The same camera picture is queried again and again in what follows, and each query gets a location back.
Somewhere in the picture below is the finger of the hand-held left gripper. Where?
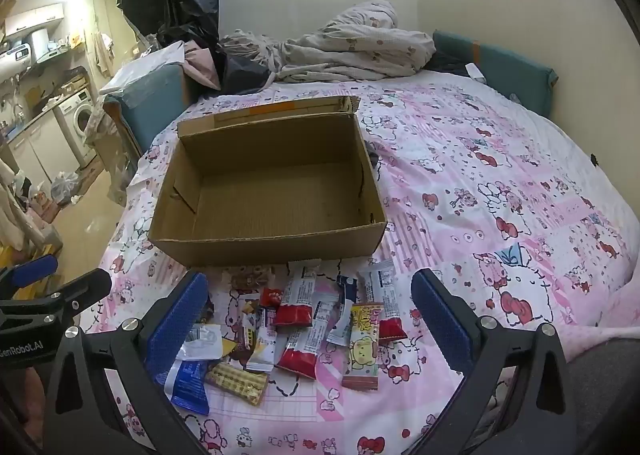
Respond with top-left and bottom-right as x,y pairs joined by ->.
0,255 -> 59,297
47,267 -> 112,323

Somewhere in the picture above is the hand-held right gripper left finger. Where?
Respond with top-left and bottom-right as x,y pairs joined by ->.
42,271 -> 211,455

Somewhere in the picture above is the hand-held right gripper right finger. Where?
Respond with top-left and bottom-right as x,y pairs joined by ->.
407,267 -> 571,455

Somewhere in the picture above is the white silver packet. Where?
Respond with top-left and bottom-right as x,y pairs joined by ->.
180,324 -> 224,361

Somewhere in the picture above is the blue snack bag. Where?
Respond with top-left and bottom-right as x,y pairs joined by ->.
165,360 -> 211,416

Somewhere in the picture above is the red and white snack packet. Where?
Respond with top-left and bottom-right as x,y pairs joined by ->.
357,260 -> 407,346
276,259 -> 322,328
276,302 -> 337,380

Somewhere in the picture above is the brown and white cartoon packet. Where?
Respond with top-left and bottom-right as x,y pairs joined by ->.
235,300 -> 258,368

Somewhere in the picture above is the wafer biscuit packet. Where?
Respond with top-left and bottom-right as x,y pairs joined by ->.
205,360 -> 268,407

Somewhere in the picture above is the yellow cartoon snack packet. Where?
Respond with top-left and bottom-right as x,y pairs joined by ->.
342,302 -> 385,392

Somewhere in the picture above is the white and orange snack packet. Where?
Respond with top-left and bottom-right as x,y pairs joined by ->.
246,307 -> 279,373

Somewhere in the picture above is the clear packet with brown snack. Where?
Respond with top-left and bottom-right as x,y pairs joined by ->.
230,269 -> 277,292

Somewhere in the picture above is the navy and white snack packet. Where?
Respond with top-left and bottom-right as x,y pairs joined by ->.
336,275 -> 359,307

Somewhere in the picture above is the white and blue torn packet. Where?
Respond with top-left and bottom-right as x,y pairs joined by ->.
326,305 -> 354,347

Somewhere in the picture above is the cardboard box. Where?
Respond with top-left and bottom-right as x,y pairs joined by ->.
148,95 -> 388,268

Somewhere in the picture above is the beige hanging cloth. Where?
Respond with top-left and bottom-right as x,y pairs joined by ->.
0,158 -> 32,252

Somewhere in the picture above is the white plastic bag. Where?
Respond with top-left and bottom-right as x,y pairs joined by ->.
50,171 -> 81,205

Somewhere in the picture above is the kitchen counter cabinet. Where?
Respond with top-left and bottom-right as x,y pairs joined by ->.
5,110 -> 83,191

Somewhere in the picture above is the pink printed bed sheet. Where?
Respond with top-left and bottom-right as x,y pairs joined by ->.
80,68 -> 640,455

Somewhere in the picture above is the white washing machine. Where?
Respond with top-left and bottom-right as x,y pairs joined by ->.
54,88 -> 98,170

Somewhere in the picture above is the grey cloth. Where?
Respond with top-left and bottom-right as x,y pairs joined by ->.
560,347 -> 640,455

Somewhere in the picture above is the teal cushion left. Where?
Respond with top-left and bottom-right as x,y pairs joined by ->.
102,62 -> 193,153

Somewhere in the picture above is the teal cushion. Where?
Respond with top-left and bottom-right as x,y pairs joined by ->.
432,30 -> 558,116
102,62 -> 193,153

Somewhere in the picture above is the white water heater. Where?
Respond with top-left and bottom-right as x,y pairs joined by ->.
0,42 -> 36,81

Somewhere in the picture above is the white paper sheet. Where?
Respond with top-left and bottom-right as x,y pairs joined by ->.
100,41 -> 187,95

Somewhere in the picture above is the hanging towel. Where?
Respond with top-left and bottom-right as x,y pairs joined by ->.
92,32 -> 115,76

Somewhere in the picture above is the pink cloth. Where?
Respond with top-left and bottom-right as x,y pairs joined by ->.
181,41 -> 222,91

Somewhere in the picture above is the black cloth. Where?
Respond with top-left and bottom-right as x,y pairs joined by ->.
425,51 -> 487,83

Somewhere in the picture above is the teal cushion right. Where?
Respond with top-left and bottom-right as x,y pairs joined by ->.
432,30 -> 558,116

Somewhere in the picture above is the dark cloth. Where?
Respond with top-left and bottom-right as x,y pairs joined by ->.
216,46 -> 275,95

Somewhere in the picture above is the floral grey quilt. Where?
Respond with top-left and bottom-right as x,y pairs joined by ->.
220,0 -> 436,83

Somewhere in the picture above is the kitchen wall cabinet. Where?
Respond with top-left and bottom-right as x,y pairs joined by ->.
4,4 -> 66,36

